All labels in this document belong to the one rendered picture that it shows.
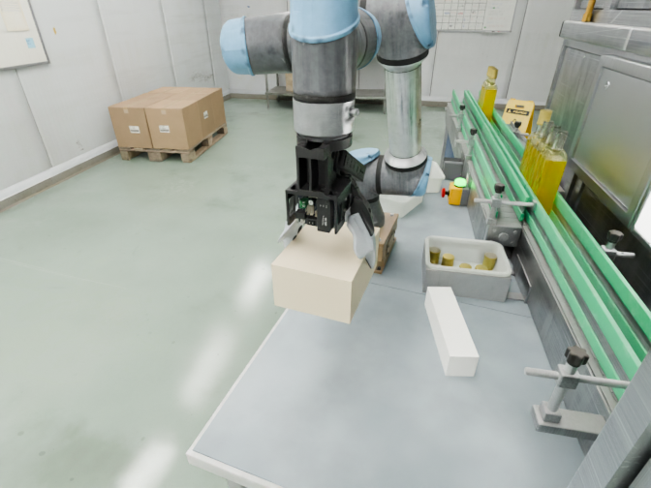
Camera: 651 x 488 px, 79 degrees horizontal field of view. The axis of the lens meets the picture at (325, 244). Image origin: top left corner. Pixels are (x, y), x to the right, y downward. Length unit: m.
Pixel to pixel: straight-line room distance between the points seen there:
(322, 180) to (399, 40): 0.49
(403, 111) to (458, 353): 0.57
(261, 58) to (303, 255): 0.28
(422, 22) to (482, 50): 6.29
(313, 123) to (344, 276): 0.20
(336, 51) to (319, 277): 0.28
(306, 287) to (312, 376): 0.38
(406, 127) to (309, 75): 0.60
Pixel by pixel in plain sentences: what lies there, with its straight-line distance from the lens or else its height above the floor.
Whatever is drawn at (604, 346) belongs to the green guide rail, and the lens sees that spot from 0.89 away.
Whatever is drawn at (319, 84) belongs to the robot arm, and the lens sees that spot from 0.47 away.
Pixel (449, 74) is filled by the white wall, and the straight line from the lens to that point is 7.18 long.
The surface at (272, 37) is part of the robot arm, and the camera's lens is 0.59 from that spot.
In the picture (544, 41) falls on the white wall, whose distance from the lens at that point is 7.36.
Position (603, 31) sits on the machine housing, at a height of 1.38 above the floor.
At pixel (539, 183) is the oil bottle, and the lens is 1.33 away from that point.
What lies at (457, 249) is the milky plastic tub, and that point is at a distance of 1.26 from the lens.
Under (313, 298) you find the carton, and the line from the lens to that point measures 0.57.
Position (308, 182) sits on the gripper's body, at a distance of 0.52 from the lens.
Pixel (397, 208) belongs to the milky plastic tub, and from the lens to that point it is 1.51.
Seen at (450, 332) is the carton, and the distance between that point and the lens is 0.95.
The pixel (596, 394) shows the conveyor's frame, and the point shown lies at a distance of 0.87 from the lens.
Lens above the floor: 1.44
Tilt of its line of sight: 31 degrees down
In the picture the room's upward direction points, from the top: straight up
